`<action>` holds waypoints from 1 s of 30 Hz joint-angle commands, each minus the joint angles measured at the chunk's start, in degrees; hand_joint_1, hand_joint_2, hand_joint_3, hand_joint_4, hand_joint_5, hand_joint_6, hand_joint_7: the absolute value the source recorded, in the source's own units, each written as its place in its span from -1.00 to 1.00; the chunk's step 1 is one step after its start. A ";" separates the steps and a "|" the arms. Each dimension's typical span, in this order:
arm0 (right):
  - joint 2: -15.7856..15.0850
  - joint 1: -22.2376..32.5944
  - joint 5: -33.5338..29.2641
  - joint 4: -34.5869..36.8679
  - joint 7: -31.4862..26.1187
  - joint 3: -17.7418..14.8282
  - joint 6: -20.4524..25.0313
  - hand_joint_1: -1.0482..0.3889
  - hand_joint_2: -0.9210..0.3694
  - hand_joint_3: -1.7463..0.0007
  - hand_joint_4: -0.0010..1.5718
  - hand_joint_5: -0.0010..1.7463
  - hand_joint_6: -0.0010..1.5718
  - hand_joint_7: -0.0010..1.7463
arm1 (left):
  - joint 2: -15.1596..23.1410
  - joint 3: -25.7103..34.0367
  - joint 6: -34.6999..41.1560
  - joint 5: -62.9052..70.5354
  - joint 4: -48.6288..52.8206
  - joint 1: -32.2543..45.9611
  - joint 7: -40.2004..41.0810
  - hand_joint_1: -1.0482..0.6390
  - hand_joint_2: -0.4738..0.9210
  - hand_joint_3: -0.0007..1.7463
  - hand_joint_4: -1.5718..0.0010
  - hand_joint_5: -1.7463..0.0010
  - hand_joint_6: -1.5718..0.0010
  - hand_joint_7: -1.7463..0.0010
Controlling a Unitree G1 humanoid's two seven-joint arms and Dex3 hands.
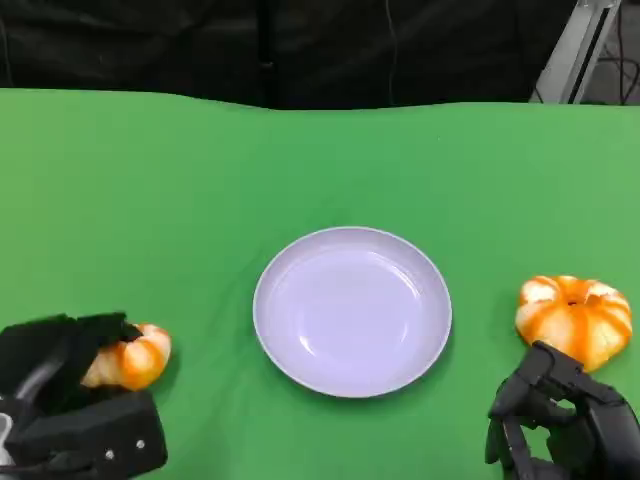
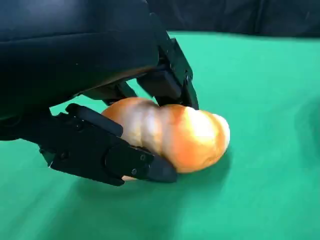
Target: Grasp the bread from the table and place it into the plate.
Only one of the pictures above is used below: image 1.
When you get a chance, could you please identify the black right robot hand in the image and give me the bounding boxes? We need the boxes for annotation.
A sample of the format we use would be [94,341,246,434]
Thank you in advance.
[484,340,640,480]

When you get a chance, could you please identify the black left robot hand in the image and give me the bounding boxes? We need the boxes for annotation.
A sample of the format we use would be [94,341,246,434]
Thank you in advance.
[0,312,169,480]

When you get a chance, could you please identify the orange white toy bread roll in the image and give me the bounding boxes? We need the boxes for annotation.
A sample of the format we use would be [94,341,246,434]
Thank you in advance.
[514,274,634,374]
[79,323,173,392]

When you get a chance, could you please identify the lilac plate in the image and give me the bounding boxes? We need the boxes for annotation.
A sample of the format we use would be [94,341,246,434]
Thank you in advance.
[252,225,454,400]

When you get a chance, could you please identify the green table cloth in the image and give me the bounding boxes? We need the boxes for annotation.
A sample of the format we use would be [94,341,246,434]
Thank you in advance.
[0,88,640,480]

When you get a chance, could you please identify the aluminium frame post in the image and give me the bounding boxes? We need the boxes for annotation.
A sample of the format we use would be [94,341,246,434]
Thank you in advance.
[529,0,624,105]

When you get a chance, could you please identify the black floor cable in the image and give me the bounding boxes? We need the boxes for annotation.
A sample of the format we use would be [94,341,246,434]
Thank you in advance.
[597,9,640,105]

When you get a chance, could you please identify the black curtain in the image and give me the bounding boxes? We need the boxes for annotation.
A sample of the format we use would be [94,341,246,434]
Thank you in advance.
[0,0,576,111]

